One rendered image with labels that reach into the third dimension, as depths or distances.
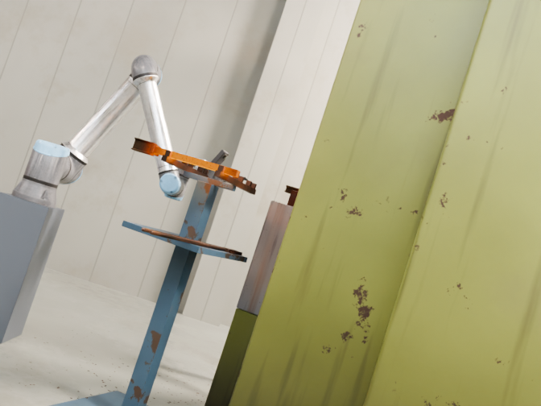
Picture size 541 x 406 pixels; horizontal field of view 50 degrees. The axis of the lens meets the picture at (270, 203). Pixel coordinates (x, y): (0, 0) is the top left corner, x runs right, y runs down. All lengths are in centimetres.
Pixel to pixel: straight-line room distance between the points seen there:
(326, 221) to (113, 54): 338
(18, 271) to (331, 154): 143
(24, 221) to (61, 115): 243
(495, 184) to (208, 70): 344
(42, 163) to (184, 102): 232
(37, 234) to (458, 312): 173
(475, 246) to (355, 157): 50
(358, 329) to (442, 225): 43
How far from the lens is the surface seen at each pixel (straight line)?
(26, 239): 266
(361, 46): 209
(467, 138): 182
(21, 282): 267
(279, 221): 228
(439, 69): 201
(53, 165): 269
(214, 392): 238
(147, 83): 270
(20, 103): 512
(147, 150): 206
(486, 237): 176
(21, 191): 270
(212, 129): 477
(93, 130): 285
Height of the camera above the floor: 77
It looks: 3 degrees up
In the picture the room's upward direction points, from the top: 18 degrees clockwise
